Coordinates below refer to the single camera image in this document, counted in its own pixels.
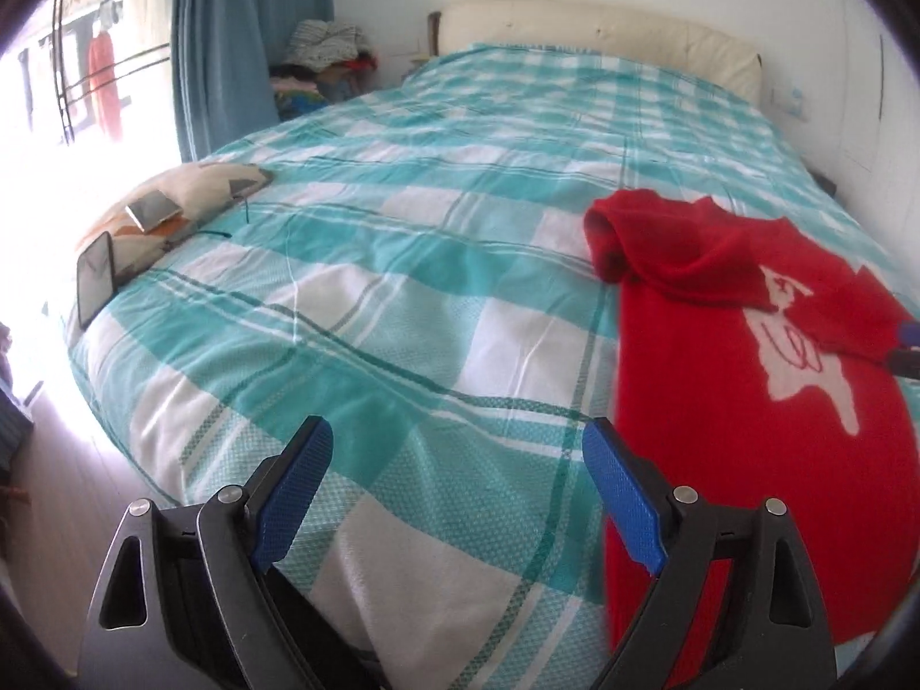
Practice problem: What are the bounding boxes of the red knit sweater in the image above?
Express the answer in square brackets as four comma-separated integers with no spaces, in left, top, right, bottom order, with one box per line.
[583,190,918,688]

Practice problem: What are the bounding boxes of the pile of clothes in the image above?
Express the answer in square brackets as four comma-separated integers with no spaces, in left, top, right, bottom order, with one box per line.
[270,19,377,121]

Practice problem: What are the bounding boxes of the white wardrobe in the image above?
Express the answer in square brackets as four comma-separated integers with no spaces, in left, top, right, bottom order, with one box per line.
[825,0,920,247]

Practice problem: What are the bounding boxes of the small silver device on pillow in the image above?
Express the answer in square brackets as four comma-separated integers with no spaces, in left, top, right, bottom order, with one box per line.
[125,190,182,233]

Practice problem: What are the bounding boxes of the teal plaid bedspread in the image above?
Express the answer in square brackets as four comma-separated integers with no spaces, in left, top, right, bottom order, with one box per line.
[68,45,918,688]

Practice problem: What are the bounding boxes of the patterned beige pillow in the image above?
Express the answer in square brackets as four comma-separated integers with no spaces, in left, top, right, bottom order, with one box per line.
[78,162,273,287]

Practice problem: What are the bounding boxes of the red garment hanging outside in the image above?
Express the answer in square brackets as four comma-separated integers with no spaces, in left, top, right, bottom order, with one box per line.
[87,30,122,140]

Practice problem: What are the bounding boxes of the blue curtain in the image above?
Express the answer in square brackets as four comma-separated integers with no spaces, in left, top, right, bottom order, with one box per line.
[170,0,334,162]

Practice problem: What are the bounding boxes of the wall switch panel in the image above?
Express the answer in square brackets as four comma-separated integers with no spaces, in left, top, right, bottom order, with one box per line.
[769,86,806,121]

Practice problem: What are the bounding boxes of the black cable on bed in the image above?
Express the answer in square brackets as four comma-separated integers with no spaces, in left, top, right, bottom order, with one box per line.
[162,193,255,252]

